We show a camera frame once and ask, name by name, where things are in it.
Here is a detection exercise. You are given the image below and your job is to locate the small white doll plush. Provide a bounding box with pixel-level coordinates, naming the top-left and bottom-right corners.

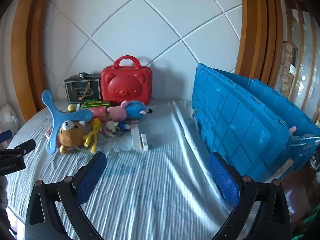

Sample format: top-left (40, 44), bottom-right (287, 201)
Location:
top-left (105, 121), bottom-right (130, 137)

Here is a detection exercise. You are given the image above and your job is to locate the red bear-face suitcase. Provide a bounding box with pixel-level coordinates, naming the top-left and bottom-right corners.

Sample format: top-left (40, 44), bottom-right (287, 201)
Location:
top-left (100, 56), bottom-right (153, 105)

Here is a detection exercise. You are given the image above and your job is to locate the frosted glass sliding door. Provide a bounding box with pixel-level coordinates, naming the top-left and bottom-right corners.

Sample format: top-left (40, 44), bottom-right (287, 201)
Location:
top-left (282, 0), bottom-right (320, 120)

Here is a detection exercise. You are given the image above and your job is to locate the pink pig plush blue shirt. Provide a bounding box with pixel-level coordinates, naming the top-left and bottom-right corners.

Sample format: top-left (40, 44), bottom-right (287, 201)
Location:
top-left (107, 100), bottom-right (153, 123)

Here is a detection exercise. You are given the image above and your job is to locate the rolled patterned carpet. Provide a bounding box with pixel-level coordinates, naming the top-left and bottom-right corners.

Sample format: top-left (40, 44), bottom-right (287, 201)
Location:
top-left (274, 40), bottom-right (299, 93)

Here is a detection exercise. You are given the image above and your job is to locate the long white box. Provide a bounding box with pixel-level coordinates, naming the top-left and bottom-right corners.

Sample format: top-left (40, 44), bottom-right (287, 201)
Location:
top-left (131, 124), bottom-right (141, 149)

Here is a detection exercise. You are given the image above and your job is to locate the clear plastic bag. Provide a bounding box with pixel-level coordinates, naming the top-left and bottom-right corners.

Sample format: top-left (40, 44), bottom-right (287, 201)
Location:
top-left (0, 105), bottom-right (15, 130)

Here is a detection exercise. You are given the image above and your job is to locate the light blue three-blade toy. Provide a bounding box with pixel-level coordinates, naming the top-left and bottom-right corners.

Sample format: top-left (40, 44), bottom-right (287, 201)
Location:
top-left (42, 89), bottom-right (93, 155)

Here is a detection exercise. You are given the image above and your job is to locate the blue plastic storage crate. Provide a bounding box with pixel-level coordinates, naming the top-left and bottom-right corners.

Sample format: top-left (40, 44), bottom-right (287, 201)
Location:
top-left (192, 63), bottom-right (320, 180)

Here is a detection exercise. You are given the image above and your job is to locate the striped cloth covered desktop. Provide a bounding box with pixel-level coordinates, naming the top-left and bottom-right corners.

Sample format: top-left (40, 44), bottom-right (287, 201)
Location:
top-left (6, 99), bottom-right (240, 240)

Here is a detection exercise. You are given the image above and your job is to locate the brown bear plush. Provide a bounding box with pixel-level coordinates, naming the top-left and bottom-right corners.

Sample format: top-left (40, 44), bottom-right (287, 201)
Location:
top-left (58, 120), bottom-right (87, 155)

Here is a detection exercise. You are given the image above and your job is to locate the green medicine box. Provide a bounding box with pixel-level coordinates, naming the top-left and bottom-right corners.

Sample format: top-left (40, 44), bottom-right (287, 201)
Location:
top-left (83, 100), bottom-right (110, 109)

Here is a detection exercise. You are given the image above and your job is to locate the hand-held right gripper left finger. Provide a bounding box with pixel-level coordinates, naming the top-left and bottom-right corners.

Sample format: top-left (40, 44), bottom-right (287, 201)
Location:
top-left (24, 151), bottom-right (108, 240)

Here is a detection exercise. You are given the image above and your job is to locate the black box with metal clasp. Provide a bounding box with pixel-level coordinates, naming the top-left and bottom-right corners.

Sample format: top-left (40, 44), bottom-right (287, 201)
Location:
top-left (64, 72), bottom-right (101, 105)

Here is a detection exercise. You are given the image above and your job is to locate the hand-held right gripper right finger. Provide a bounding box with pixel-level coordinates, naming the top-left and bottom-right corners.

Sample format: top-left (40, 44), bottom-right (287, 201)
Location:
top-left (208, 152), bottom-right (293, 240)

